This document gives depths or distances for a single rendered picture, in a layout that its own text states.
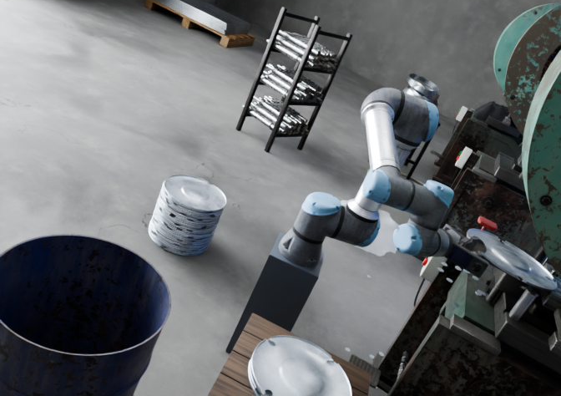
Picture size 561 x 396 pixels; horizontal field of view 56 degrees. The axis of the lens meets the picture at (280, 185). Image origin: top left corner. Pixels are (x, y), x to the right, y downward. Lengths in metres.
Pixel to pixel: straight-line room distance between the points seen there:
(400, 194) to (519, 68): 1.74
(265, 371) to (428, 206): 0.60
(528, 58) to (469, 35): 5.29
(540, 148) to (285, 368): 0.84
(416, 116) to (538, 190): 0.55
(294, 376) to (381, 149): 0.64
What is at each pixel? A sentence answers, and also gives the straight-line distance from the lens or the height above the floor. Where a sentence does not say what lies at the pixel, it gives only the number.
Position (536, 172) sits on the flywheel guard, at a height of 1.14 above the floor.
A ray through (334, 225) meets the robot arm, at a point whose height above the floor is 0.62.
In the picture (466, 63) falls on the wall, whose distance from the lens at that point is 8.23.
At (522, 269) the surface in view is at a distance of 1.70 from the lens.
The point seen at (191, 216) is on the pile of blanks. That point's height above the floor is 0.20.
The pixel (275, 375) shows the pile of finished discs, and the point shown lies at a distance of 1.47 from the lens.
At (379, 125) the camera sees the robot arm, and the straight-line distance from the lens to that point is 1.47.
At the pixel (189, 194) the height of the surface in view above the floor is 0.25.
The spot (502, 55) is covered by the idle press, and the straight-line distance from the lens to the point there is 4.66.
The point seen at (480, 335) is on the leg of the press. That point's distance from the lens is 1.59.
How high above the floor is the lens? 1.35
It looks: 23 degrees down
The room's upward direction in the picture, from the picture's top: 24 degrees clockwise
